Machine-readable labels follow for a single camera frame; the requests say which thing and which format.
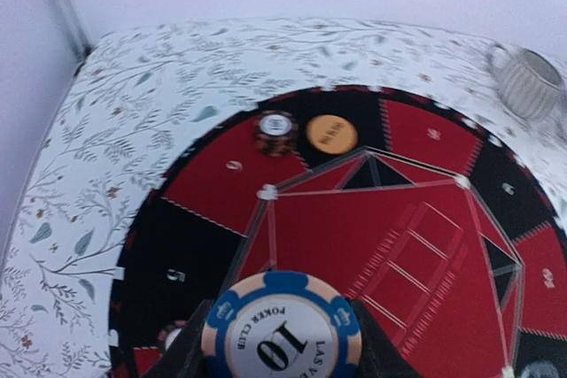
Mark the orange big blind button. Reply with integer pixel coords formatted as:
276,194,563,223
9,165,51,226
306,114,358,155

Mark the floral white table cloth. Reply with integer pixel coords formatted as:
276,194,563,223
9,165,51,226
1,18,566,377

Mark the round red black poker mat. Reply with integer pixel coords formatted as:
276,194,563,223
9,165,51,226
109,86,566,377

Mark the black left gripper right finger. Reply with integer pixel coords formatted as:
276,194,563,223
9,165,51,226
349,300,420,378

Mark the striped grey ceramic mug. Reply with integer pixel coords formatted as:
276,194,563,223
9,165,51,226
485,42,566,120

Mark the red black chip stack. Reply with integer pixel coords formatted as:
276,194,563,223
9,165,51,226
253,110,299,158
157,320,187,354

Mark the blue pink chip stack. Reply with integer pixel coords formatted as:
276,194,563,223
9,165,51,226
201,271,362,377

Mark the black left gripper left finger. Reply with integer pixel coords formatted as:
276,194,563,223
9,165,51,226
143,299,213,378

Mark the left aluminium frame post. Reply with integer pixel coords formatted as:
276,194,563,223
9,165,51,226
47,0,92,62

